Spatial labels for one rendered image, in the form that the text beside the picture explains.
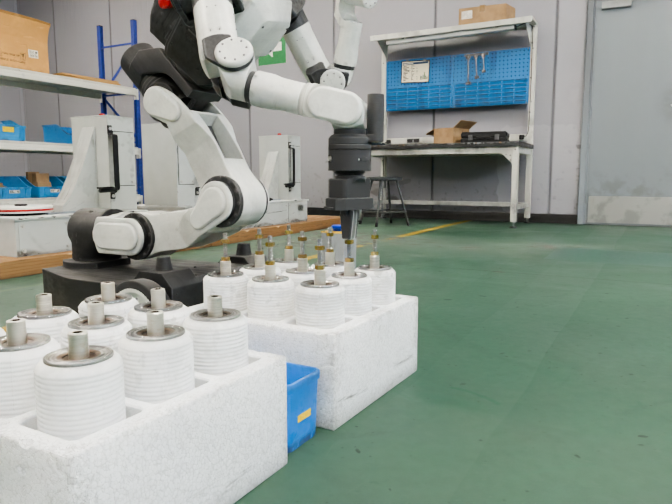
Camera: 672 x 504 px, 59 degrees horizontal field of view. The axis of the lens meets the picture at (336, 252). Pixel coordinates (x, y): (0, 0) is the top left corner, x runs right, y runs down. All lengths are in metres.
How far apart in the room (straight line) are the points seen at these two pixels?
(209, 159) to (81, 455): 1.12
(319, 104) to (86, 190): 2.54
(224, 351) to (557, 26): 5.71
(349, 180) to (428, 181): 5.31
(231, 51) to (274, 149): 3.79
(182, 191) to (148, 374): 3.22
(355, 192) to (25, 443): 0.75
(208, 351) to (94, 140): 2.85
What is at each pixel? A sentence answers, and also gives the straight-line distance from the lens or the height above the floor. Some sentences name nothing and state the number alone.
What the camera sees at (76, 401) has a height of 0.21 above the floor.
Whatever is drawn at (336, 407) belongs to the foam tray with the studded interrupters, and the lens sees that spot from 1.11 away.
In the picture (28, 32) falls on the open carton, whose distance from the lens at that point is 6.64.
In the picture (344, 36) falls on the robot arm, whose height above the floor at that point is 0.88.
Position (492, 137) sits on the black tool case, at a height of 0.81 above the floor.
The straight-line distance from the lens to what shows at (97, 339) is 0.88.
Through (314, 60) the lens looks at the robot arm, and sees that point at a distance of 1.89.
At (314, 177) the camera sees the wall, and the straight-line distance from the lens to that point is 7.09.
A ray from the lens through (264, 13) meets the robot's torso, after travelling 1.61.
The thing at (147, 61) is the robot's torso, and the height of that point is 0.78.
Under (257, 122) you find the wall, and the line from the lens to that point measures 7.57.
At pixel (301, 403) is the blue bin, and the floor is 0.08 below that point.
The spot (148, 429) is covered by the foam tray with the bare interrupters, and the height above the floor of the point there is 0.17.
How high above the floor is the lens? 0.46
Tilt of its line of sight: 7 degrees down
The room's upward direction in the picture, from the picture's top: straight up
